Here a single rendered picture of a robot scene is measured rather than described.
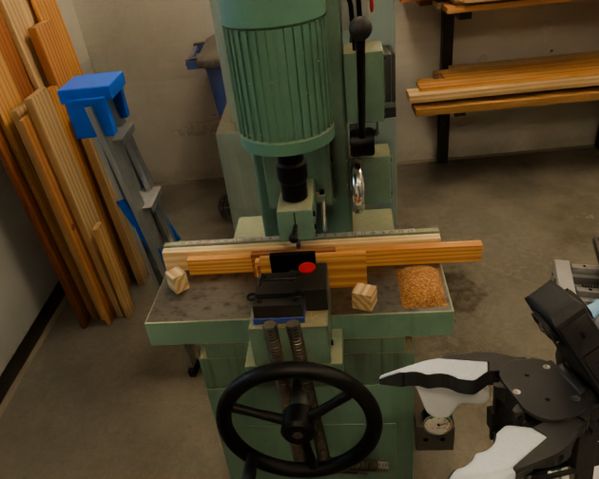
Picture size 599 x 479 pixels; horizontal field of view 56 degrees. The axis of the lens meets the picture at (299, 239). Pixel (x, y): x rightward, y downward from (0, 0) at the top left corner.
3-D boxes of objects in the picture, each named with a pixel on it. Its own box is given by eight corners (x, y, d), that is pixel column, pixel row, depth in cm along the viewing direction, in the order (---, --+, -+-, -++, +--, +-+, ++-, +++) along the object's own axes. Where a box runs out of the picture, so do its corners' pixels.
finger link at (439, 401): (382, 422, 51) (488, 440, 48) (377, 370, 49) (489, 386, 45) (390, 399, 54) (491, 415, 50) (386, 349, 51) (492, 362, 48)
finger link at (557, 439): (534, 498, 37) (595, 426, 42) (536, 481, 37) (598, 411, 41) (473, 460, 41) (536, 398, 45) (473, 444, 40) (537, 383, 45)
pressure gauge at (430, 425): (422, 441, 114) (422, 414, 110) (419, 426, 118) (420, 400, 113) (454, 441, 114) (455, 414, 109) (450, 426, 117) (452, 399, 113)
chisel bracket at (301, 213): (280, 248, 112) (276, 212, 108) (286, 213, 124) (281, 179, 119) (318, 246, 111) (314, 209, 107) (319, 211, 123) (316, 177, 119)
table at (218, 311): (135, 381, 105) (126, 358, 102) (174, 283, 131) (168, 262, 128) (464, 372, 99) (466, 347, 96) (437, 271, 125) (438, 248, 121)
